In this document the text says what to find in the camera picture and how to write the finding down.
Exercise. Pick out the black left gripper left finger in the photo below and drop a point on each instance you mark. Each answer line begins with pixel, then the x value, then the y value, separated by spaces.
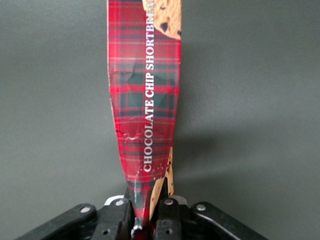
pixel 113 220

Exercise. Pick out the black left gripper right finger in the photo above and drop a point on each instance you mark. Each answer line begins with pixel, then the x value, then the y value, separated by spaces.
pixel 167 220

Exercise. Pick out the red tartan cookie box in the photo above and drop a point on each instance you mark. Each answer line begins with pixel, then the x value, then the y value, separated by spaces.
pixel 145 100

